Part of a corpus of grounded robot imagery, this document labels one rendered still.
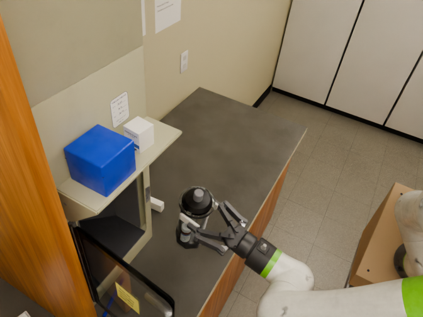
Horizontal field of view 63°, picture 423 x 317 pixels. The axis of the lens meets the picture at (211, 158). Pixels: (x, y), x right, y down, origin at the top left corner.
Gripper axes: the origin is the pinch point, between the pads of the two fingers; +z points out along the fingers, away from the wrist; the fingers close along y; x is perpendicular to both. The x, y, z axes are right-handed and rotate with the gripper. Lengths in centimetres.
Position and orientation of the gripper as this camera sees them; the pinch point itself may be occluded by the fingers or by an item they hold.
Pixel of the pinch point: (196, 209)
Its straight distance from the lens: 107.5
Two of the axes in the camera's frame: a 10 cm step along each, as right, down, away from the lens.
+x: -1.6, 6.2, 7.7
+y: -5.7, 5.7, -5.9
